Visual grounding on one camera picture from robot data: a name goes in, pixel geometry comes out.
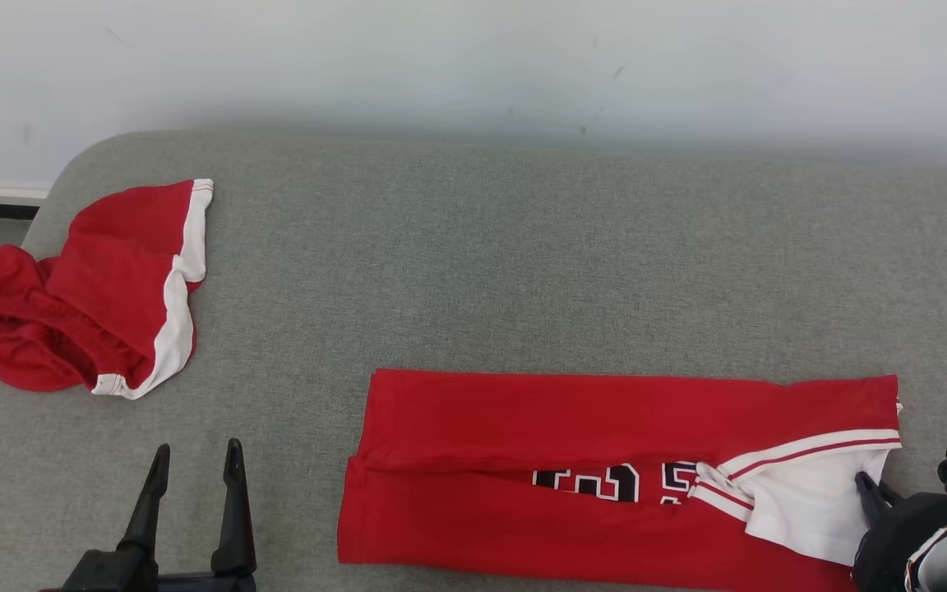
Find grey fabric sofa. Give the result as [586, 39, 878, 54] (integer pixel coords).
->
[0, 130, 947, 592]

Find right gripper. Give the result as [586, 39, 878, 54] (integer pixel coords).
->
[852, 471, 947, 592]

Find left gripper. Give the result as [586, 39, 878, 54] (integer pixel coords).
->
[62, 438, 258, 592]

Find red jersey with number 23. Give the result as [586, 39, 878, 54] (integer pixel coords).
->
[337, 368, 904, 592]

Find red shorts with white trim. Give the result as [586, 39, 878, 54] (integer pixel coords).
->
[0, 178, 215, 401]

